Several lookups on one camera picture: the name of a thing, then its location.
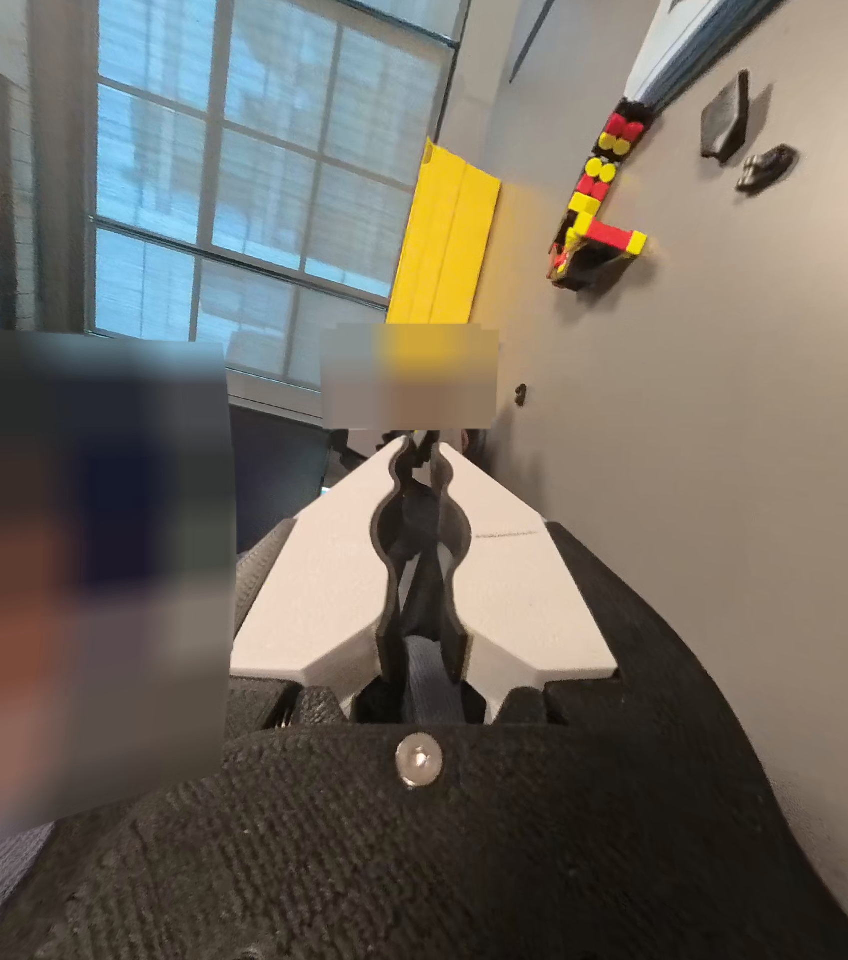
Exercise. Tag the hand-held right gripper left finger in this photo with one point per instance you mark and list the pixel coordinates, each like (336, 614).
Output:
(311, 592)

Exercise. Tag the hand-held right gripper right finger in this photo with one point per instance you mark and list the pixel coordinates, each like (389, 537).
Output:
(529, 592)

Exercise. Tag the black red yellow lego model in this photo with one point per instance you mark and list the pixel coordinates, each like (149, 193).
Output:
(596, 232)

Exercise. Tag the small black lego piece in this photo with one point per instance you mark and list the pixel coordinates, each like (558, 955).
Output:
(765, 169)

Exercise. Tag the black wedge lego piece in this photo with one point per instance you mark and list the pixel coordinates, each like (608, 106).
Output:
(723, 116)

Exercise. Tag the yellow plastic bin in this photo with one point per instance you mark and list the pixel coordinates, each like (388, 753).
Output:
(442, 240)

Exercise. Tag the large grid window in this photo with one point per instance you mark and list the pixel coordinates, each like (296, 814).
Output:
(244, 187)

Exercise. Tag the open instruction booklet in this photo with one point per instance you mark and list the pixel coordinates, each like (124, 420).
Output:
(667, 56)

